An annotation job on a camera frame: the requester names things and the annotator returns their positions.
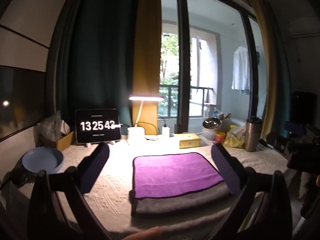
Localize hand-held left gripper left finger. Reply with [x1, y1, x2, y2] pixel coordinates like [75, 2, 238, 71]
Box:
[27, 142, 110, 240]

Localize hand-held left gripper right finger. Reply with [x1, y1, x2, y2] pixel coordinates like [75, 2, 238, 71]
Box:
[211, 143, 293, 240]

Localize purple towel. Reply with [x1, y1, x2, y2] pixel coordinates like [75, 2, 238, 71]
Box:
[132, 152, 224, 200]

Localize grey towel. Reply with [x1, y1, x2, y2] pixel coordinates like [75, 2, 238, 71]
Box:
[129, 180, 238, 217]

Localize white knitted tablecloth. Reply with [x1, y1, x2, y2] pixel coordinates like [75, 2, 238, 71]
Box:
[16, 134, 296, 233]

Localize yellow plastic bag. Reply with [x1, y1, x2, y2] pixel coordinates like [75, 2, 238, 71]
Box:
[222, 126, 247, 149]

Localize white pot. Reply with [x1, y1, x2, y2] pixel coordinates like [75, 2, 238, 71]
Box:
[201, 127, 218, 141]

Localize cardboard box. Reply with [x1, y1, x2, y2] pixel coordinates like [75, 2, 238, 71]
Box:
[55, 131, 75, 152]

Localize steel tumbler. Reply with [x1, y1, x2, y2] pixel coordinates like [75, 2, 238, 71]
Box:
[244, 116, 263, 153]

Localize black tablet with clock display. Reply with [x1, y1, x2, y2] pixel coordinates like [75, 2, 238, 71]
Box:
[75, 108, 122, 144]

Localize yellow tissue box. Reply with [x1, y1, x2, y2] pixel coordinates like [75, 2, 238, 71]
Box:
[179, 133, 201, 149]

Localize steel bowl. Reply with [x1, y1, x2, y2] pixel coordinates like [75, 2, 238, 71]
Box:
[203, 117, 222, 129]

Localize blue bowl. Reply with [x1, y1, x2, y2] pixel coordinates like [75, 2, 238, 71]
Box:
[21, 146, 64, 174]

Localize white desk lamp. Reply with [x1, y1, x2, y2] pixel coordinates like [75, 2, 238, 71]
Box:
[127, 94, 165, 145]

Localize narrow yellow curtain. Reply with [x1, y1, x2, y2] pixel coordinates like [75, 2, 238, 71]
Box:
[240, 0, 280, 136]

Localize balcony railing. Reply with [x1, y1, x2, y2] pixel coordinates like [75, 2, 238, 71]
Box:
[159, 84, 214, 118]

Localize white hanging shirt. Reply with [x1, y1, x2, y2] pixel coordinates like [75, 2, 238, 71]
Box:
[231, 45, 251, 91]

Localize dark green curtain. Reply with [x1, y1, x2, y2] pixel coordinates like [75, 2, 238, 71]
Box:
[53, 0, 141, 131]

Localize wide yellow curtain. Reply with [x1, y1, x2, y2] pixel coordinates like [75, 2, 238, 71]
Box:
[131, 0, 162, 135]

